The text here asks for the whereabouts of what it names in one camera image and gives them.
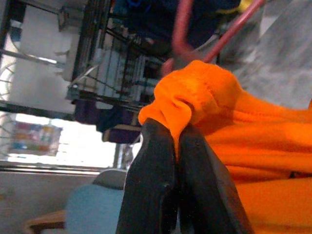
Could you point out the orange shirt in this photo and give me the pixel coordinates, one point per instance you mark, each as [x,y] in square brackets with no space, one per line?
[268,146]

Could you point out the yellow garment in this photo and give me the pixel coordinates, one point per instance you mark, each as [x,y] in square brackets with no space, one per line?
[243,5]

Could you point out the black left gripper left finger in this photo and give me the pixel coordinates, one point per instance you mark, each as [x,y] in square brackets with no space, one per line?
[151,182]

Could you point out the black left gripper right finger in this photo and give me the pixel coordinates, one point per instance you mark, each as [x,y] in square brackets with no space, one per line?
[204,190]

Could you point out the pink plastic clothes hanger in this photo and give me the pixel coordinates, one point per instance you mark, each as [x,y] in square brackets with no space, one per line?
[181,24]

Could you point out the brown wooden plank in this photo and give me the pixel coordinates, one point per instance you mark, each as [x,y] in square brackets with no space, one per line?
[46,221]

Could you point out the black metal clothes rack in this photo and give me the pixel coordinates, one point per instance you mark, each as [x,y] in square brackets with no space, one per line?
[92,36]

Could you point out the light blue chair back cover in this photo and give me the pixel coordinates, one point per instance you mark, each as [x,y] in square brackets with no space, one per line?
[95,212]

